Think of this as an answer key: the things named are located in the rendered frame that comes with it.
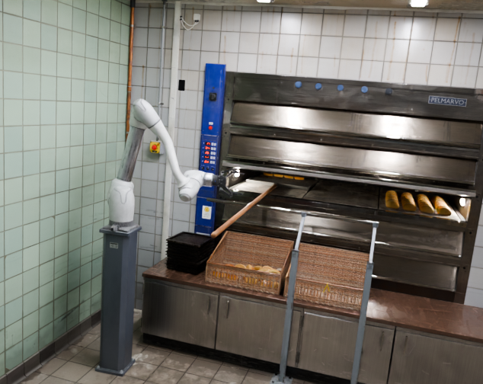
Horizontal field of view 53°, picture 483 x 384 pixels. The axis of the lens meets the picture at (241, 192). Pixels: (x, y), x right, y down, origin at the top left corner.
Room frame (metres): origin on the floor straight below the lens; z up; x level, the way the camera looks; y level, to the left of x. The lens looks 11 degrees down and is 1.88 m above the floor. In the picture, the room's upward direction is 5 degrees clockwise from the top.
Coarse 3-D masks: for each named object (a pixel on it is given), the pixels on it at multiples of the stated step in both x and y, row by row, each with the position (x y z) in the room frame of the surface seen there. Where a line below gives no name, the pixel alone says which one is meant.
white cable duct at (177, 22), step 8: (176, 8) 3.93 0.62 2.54; (176, 16) 3.93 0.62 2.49; (176, 24) 3.92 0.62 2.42; (176, 32) 3.92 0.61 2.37; (176, 40) 3.92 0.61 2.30; (176, 48) 3.92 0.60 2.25; (176, 56) 3.92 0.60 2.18; (176, 64) 3.92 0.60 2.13; (176, 72) 3.92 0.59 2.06; (176, 80) 3.92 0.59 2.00; (176, 88) 3.93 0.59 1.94; (168, 120) 3.93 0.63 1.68; (168, 128) 3.93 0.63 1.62; (168, 168) 3.92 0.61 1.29; (168, 176) 3.92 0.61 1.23; (168, 184) 3.92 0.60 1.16; (168, 192) 3.92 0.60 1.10; (168, 200) 3.92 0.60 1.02; (168, 208) 3.92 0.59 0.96; (168, 216) 3.92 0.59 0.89; (168, 224) 3.93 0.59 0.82
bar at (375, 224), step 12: (240, 204) 3.38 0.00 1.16; (324, 216) 3.22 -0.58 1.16; (336, 216) 3.21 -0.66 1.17; (300, 228) 3.19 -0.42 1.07; (372, 240) 3.06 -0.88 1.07; (372, 252) 2.99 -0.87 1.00; (372, 264) 2.91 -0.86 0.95; (288, 288) 3.05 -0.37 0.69; (288, 300) 3.05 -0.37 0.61; (288, 312) 3.04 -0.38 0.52; (360, 312) 2.92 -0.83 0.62; (288, 324) 3.04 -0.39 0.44; (360, 324) 2.92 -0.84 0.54; (288, 336) 3.04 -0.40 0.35; (360, 336) 2.92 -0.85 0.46; (360, 348) 2.91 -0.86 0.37
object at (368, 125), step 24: (240, 120) 3.77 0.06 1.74; (264, 120) 3.72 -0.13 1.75; (288, 120) 3.68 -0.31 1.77; (312, 120) 3.64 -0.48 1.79; (336, 120) 3.60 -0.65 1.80; (360, 120) 3.56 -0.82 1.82; (384, 120) 3.52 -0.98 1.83; (408, 120) 3.48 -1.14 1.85; (432, 120) 3.44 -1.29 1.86; (456, 120) 3.41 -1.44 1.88; (456, 144) 3.33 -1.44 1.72; (480, 144) 3.31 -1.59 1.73
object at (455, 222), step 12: (228, 192) 3.80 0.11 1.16; (240, 192) 3.77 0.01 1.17; (252, 192) 3.79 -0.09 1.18; (300, 204) 3.64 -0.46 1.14; (312, 204) 3.62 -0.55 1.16; (324, 204) 3.60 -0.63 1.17; (336, 204) 3.58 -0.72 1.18; (396, 216) 3.46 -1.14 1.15; (408, 216) 3.43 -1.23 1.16; (420, 216) 3.41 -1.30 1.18; (432, 216) 3.43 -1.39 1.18
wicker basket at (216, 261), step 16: (224, 240) 3.69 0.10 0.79; (240, 240) 3.72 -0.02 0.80; (256, 240) 3.69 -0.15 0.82; (272, 240) 3.66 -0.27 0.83; (288, 240) 3.64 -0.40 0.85; (224, 256) 3.71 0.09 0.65; (240, 256) 3.68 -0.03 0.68; (256, 256) 3.66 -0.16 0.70; (272, 256) 3.63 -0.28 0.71; (288, 256) 3.41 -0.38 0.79; (208, 272) 3.36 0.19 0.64; (224, 272) 3.28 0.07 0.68; (240, 272) 3.25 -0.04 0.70; (256, 272) 3.22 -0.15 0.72; (256, 288) 3.22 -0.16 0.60; (272, 288) 3.19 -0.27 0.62
